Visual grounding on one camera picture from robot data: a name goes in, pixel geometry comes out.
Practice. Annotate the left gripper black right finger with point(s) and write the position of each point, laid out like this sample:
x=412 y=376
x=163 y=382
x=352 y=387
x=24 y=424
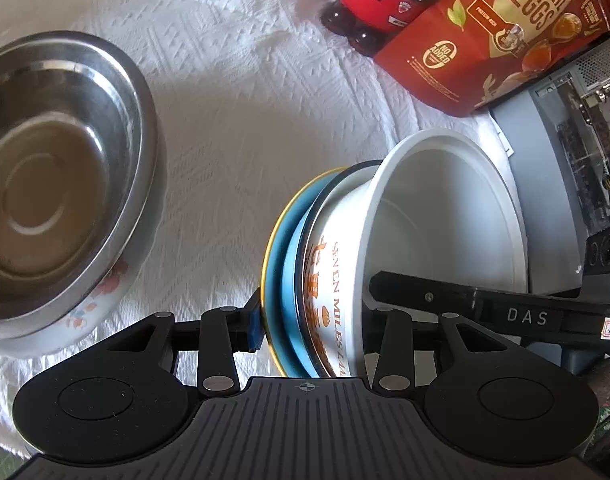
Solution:
x=479 y=392

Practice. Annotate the white yellow-rimmed bowl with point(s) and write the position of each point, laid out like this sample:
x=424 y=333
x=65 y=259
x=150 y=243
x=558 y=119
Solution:
x=278 y=342

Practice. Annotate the blue ceramic bowl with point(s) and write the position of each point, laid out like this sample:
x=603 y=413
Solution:
x=293 y=271

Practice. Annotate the white computer case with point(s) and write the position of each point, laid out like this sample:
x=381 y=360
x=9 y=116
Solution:
x=558 y=131

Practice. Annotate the red quail eggs bag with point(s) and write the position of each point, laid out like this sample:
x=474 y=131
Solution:
x=460 y=55

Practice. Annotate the white textured tablecloth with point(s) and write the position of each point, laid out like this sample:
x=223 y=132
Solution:
x=255 y=98

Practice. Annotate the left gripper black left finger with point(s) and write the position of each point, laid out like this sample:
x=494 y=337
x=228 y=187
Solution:
x=135 y=391

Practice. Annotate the stainless steel bowl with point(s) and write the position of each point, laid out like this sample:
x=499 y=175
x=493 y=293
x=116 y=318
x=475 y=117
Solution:
x=79 y=143

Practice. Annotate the white floral ceramic bowl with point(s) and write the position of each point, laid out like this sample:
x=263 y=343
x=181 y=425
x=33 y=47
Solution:
x=98 y=305

